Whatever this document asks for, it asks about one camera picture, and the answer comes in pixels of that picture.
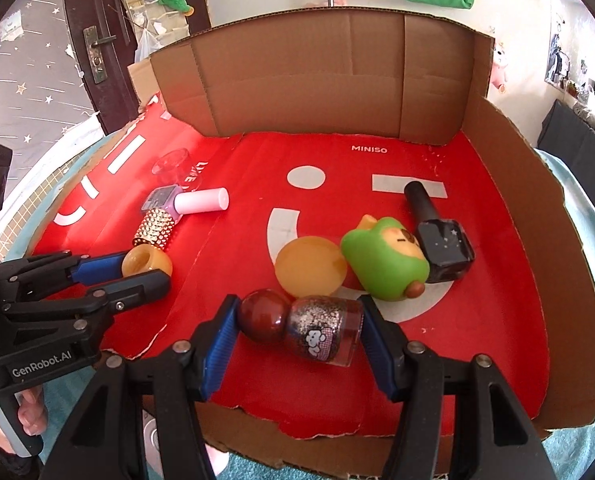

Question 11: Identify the clear hanging organiser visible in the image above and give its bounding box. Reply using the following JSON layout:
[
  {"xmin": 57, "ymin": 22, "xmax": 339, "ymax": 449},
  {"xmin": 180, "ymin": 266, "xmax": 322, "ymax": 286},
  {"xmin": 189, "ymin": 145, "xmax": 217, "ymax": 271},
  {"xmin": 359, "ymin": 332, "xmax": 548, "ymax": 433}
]
[{"xmin": 102, "ymin": 0, "xmax": 188, "ymax": 51}]

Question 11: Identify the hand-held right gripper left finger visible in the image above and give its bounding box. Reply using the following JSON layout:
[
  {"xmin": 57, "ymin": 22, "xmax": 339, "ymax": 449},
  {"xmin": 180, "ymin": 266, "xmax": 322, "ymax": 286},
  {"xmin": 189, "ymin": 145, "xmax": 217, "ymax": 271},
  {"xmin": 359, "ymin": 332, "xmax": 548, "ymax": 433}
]
[{"xmin": 37, "ymin": 294, "xmax": 241, "ymax": 480}]

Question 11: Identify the glitter bottle with red cap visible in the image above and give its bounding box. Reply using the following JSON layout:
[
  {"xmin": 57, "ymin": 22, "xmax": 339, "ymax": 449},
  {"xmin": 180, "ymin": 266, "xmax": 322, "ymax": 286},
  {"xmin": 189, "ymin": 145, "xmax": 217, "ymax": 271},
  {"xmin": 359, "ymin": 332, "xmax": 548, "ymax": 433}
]
[{"xmin": 237, "ymin": 288, "xmax": 367, "ymax": 368}]

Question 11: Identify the pink bottle with studded cap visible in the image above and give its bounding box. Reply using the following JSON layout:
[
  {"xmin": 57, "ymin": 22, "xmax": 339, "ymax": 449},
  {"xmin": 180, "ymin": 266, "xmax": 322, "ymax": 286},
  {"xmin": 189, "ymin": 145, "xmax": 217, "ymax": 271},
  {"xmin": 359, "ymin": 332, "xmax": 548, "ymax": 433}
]
[{"xmin": 134, "ymin": 186, "xmax": 184, "ymax": 254}]

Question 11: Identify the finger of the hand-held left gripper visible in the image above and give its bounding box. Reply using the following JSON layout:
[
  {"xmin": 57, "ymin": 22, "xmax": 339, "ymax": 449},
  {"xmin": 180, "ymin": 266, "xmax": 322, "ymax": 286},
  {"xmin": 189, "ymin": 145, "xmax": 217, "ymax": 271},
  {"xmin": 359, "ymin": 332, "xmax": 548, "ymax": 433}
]
[
  {"xmin": 2, "ymin": 269, "xmax": 172, "ymax": 331},
  {"xmin": 0, "ymin": 250, "xmax": 128, "ymax": 301}
]

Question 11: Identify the green capybara squishy toy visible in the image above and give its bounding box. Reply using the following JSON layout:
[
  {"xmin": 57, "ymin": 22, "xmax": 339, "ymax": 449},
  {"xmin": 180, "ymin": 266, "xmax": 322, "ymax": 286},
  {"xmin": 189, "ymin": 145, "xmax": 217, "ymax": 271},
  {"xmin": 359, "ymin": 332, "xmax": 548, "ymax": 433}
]
[{"xmin": 340, "ymin": 215, "xmax": 431, "ymax": 302}]

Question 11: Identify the person's left hand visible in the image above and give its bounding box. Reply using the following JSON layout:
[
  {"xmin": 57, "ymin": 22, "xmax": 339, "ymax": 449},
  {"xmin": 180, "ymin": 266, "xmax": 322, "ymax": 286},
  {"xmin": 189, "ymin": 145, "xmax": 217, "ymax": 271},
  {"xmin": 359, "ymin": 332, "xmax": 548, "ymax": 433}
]
[{"xmin": 16, "ymin": 391, "xmax": 48, "ymax": 436}]

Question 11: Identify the dark table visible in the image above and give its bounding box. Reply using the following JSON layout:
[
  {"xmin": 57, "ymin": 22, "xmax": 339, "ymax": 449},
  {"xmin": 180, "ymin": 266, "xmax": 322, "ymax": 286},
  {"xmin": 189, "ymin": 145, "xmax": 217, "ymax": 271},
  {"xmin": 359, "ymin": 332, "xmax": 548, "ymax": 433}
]
[{"xmin": 542, "ymin": 99, "xmax": 595, "ymax": 231}]

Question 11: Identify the clear glass cup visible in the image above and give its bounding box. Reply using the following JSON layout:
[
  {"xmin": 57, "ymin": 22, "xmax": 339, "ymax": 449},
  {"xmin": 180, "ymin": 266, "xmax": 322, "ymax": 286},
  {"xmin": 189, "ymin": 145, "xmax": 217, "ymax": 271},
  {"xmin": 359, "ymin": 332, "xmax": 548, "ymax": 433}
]
[{"xmin": 152, "ymin": 147, "xmax": 203, "ymax": 193}]

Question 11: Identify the pink cylindrical tube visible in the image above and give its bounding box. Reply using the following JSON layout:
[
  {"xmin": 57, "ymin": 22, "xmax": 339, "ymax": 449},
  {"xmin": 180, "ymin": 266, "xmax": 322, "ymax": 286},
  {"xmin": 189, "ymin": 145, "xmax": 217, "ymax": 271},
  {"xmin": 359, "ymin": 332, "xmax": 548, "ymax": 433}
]
[{"xmin": 174, "ymin": 187, "xmax": 229, "ymax": 213}]

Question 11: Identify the black nail polish bottle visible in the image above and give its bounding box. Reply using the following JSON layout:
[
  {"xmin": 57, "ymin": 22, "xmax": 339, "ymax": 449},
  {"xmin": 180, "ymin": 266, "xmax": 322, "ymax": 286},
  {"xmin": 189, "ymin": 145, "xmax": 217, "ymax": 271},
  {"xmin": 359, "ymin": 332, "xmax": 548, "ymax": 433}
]
[{"xmin": 403, "ymin": 180, "xmax": 477, "ymax": 285}]

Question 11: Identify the metal door handle plate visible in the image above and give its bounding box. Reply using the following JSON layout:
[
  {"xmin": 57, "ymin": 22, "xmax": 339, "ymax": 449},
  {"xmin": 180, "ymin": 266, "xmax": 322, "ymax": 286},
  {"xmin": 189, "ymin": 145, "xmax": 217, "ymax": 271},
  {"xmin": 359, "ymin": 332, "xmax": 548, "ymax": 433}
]
[{"xmin": 83, "ymin": 25, "xmax": 117, "ymax": 85}]

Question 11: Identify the pink plush toy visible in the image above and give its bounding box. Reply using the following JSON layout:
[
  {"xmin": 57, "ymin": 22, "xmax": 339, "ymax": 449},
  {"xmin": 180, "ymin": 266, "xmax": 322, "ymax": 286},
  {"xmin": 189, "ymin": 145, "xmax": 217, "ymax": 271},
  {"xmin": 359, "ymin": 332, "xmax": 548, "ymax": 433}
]
[{"xmin": 490, "ymin": 45, "xmax": 509, "ymax": 93}]

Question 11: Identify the dark wooden door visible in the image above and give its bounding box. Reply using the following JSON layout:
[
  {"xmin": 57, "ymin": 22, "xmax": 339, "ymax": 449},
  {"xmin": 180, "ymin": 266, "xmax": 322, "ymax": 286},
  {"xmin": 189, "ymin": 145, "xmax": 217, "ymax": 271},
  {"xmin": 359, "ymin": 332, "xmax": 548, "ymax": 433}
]
[{"xmin": 62, "ymin": 0, "xmax": 213, "ymax": 136}]

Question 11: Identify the wall mirror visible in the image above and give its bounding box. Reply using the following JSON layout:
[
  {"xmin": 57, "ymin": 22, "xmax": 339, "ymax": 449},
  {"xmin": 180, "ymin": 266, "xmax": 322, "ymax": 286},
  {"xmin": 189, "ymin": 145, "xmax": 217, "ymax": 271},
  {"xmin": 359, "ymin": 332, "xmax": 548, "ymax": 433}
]
[{"xmin": 545, "ymin": 0, "xmax": 573, "ymax": 86}]

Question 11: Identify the white plastic bag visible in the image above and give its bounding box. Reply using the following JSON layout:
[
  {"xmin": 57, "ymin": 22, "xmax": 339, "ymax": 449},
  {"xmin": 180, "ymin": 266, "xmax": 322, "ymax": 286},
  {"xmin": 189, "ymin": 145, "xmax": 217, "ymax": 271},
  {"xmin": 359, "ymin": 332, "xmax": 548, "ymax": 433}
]
[{"xmin": 134, "ymin": 30, "xmax": 160, "ymax": 63}]

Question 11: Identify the orange ball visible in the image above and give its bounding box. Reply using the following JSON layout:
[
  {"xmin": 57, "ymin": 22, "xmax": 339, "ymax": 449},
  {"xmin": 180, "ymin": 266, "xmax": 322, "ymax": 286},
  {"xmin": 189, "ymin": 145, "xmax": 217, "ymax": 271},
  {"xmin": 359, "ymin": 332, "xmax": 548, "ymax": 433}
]
[{"xmin": 274, "ymin": 237, "xmax": 348, "ymax": 297}]

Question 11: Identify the cardboard box with red lining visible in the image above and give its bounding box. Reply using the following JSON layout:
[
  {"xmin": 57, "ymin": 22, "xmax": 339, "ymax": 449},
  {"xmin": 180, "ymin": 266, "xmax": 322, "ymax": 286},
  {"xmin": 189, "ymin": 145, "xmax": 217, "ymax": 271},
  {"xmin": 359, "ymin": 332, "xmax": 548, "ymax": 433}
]
[{"xmin": 27, "ymin": 5, "xmax": 595, "ymax": 468}]

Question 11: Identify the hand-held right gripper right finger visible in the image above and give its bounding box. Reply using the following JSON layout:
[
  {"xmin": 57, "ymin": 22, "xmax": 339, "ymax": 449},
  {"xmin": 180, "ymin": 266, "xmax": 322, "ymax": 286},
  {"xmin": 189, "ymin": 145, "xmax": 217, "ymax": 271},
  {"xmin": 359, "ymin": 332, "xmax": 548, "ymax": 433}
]
[{"xmin": 358, "ymin": 296, "xmax": 548, "ymax": 480}]

